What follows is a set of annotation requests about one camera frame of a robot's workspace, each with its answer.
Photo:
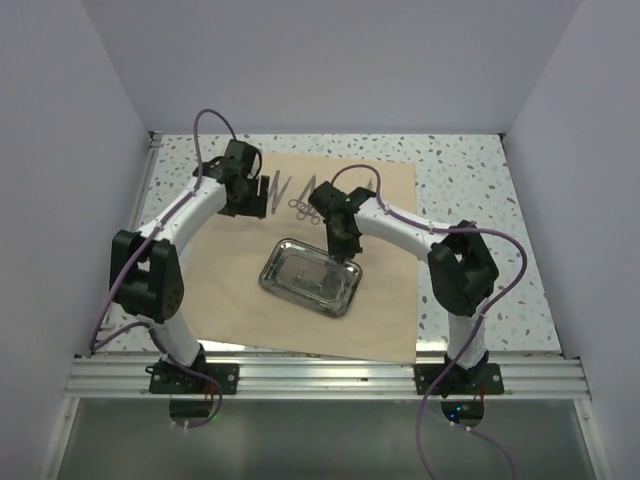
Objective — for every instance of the aluminium mounting rail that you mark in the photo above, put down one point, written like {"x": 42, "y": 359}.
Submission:
{"x": 268, "y": 375}

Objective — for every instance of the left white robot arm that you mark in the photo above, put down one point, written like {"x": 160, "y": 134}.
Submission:
{"x": 145, "y": 272}

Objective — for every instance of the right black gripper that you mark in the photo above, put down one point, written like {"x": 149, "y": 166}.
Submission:
{"x": 342, "y": 253}

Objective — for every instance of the beige cloth wrap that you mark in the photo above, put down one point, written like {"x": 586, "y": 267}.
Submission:
{"x": 225, "y": 303}

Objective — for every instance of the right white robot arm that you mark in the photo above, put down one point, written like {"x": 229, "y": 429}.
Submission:
{"x": 461, "y": 269}

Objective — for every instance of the steel surgical scissors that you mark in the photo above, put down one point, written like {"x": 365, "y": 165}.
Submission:
{"x": 308, "y": 189}

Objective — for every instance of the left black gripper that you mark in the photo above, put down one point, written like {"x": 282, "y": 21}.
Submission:
{"x": 257, "y": 206}

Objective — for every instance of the small steel scissors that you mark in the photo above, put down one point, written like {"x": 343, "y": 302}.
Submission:
{"x": 305, "y": 211}

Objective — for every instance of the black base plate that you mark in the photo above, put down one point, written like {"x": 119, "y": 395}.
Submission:
{"x": 167, "y": 379}
{"x": 457, "y": 380}

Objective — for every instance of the steel scalpel handle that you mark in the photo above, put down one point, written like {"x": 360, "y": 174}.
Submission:
{"x": 274, "y": 192}
{"x": 283, "y": 189}

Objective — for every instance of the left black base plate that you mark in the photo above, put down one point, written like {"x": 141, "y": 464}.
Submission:
{"x": 167, "y": 379}

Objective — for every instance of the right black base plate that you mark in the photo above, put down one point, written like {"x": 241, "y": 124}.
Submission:
{"x": 457, "y": 380}

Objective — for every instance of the steel instrument tray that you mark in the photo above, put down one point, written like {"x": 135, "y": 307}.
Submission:
{"x": 308, "y": 277}

